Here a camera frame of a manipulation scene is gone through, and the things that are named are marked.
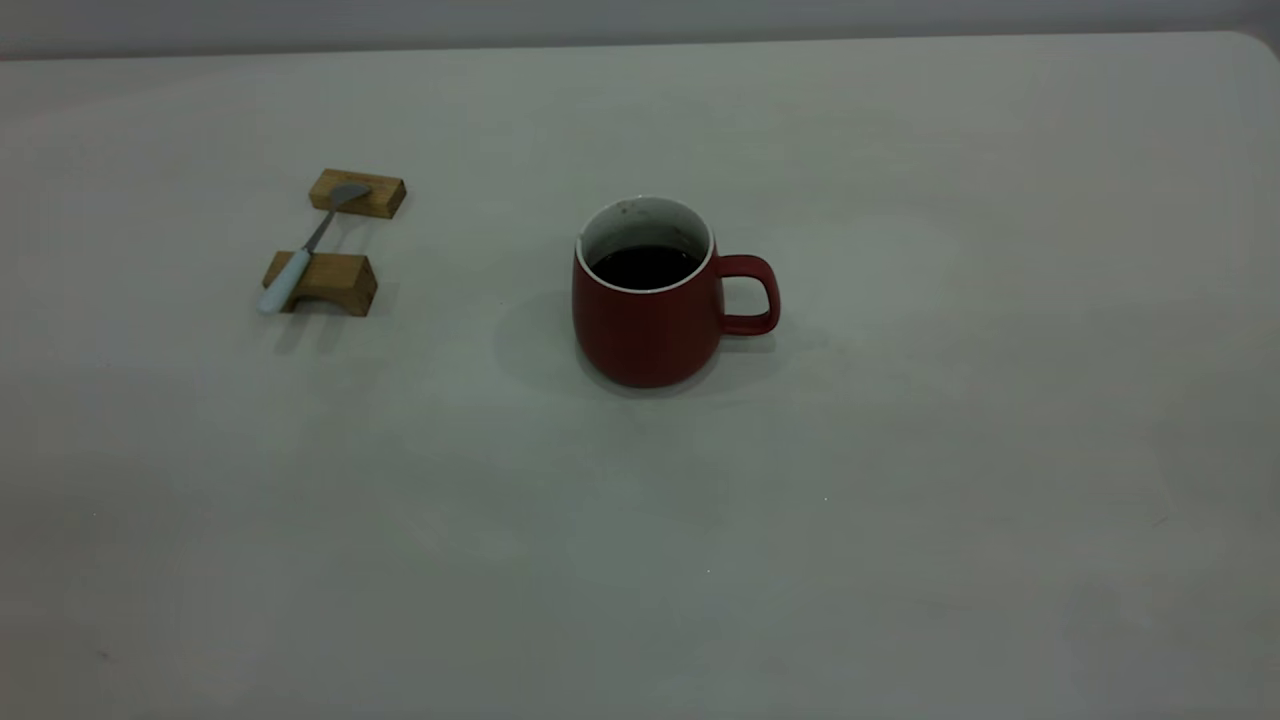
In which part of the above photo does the red ceramic mug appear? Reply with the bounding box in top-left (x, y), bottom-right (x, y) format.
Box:
top-left (572, 195), bottom-right (781, 389)

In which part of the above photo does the spoon with white handle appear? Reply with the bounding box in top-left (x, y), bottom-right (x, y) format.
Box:
top-left (258, 182), bottom-right (372, 317)

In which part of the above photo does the dark coffee liquid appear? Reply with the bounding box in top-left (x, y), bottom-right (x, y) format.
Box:
top-left (590, 245), bottom-right (701, 291)

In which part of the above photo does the arched wooden block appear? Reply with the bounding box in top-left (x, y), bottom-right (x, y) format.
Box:
top-left (262, 250), bottom-right (379, 318)

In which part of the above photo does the flat rectangular wooden block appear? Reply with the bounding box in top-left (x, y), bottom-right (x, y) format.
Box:
top-left (308, 168), bottom-right (408, 220)

